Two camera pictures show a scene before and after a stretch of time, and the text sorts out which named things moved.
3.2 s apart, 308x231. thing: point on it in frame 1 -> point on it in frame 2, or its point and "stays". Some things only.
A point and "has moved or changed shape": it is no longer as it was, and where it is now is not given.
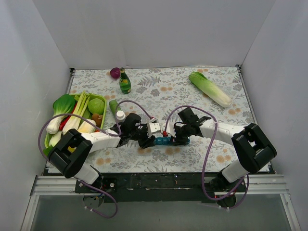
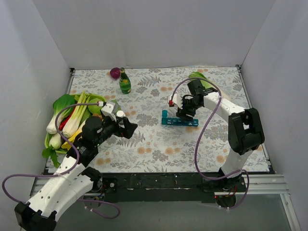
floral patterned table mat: [160, 95] stays
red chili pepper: [62, 125] stays
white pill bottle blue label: [120, 115] stays
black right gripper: [178, 134] -> [186, 111]
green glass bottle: [124, 83] stays
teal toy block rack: [164, 141] has moved or changed shape
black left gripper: [143, 138] -> [122, 127]
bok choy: [63, 105] stays
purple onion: [115, 72] stays
